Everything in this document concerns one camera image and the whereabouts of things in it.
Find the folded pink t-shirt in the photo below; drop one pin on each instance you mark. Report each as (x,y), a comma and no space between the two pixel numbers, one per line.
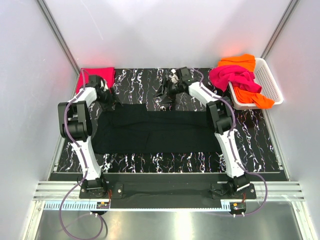
(106,73)

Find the orange t-shirt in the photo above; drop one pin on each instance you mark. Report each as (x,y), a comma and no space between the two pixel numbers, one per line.
(247,61)

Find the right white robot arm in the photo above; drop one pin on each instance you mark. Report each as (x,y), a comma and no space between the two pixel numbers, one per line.
(221,119)

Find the white slotted cable duct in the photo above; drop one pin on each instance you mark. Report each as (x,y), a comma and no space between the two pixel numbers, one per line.
(55,205)

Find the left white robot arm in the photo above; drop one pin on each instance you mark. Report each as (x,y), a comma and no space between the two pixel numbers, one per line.
(76,127)

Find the black t-shirt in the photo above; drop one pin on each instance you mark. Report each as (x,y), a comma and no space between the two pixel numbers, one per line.
(133,129)

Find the crumpled pink t-shirt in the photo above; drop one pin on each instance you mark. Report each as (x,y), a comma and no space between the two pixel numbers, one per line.
(238,76)

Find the aluminium frame rail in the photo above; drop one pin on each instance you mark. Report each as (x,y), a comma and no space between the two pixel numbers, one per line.
(273,190)

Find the white plastic basket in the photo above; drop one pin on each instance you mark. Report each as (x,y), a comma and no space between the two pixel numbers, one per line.
(264,78)

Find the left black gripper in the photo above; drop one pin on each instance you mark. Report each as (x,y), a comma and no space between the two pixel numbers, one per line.
(107,106)

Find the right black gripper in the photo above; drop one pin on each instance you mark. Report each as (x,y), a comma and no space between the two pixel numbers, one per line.
(169,99)

